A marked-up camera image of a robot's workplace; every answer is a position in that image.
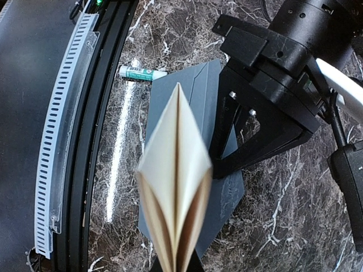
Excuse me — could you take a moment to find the white slotted cable duct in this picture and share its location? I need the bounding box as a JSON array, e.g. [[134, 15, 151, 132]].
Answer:
[[34, 13, 99, 259]]

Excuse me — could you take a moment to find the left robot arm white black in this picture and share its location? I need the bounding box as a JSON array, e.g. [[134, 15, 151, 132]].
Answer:
[[209, 1, 362, 179]]

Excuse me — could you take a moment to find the white green glue stick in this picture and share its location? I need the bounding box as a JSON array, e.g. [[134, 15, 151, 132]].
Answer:
[[119, 66, 168, 81]]

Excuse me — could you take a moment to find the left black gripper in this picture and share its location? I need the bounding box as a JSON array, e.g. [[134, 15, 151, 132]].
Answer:
[[209, 15, 328, 179]]

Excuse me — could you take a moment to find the black curved front rail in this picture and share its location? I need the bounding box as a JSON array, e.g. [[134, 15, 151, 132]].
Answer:
[[51, 1, 138, 271]]

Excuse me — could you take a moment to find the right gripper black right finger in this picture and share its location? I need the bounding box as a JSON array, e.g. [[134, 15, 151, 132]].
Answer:
[[187, 250, 204, 272]]

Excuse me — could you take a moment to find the clear acrylic front plate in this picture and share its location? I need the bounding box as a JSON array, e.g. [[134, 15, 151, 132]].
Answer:
[[49, 31, 99, 234]]

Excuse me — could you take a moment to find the beige lined letter paper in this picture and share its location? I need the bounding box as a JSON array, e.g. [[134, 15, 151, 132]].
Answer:
[[137, 83, 213, 271]]

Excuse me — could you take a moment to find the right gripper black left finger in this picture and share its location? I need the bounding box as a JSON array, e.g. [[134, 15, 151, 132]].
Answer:
[[150, 257, 163, 272]]

